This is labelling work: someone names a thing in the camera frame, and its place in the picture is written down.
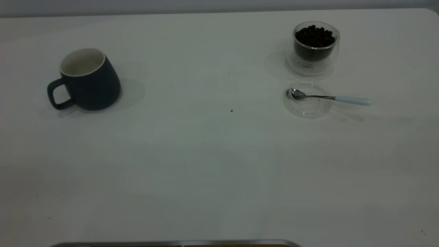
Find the dark grey ceramic mug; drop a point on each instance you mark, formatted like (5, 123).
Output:
(92, 89)

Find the clear round glass lid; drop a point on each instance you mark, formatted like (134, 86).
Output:
(308, 108)

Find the dark coffee beans heap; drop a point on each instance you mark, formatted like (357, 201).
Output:
(315, 37)

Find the clear double-wall glass cup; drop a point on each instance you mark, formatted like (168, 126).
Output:
(310, 65)

